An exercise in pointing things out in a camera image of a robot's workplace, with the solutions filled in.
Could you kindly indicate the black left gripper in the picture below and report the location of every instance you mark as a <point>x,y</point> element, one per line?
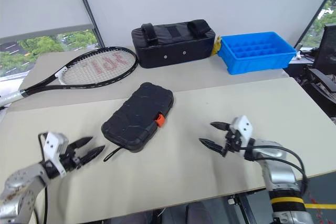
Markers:
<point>70,159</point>

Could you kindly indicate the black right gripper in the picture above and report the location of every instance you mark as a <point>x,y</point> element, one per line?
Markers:
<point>233,141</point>

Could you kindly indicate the black plastic tool case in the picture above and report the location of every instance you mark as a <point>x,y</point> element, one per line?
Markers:
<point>139,116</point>

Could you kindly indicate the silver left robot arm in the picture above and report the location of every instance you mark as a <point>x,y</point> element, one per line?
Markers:
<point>23,184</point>

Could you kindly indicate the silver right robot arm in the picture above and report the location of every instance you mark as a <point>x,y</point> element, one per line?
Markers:
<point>281,174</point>

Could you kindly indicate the black and white tennis racket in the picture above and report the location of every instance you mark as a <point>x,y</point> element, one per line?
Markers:
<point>99,64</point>

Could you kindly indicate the blue plastic crate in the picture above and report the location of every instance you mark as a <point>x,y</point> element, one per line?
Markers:
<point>257,58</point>

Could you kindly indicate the yellow crumpled item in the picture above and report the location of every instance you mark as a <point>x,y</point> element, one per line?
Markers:
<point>216,47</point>

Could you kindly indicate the black fabric bag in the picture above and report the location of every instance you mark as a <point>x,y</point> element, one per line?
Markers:
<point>173,45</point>

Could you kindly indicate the black office chair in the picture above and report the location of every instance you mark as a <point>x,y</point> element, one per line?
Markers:
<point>325,58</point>

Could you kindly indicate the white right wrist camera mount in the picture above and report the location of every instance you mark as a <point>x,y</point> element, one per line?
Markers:
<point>242,127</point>

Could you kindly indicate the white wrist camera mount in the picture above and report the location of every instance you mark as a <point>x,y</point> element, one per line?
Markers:
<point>242,127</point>
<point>53,145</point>

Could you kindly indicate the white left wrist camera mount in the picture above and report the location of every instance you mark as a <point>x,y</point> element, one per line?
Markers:
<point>53,145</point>

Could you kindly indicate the metal table frame bracket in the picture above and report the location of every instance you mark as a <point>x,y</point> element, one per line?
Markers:
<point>240,208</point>

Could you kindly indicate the grey roller blind rail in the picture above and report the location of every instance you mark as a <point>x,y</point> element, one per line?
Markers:
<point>44,31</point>

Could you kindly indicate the black window frame post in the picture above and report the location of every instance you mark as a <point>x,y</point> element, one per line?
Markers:
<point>88,9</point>

